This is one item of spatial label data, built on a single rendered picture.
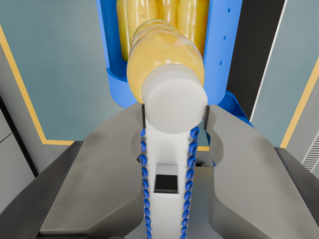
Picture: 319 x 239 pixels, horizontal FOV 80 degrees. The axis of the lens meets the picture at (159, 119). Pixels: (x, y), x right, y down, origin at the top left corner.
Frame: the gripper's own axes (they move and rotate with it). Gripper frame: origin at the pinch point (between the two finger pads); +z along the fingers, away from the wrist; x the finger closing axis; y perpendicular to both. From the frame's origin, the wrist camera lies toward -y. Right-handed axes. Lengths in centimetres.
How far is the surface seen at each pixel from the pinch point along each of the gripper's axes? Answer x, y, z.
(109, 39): -14.7, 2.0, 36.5
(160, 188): -3, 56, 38
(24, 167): -157, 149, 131
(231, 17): 9.5, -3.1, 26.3
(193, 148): 9, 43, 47
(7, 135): -157, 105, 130
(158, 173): -4, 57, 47
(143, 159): -10, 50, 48
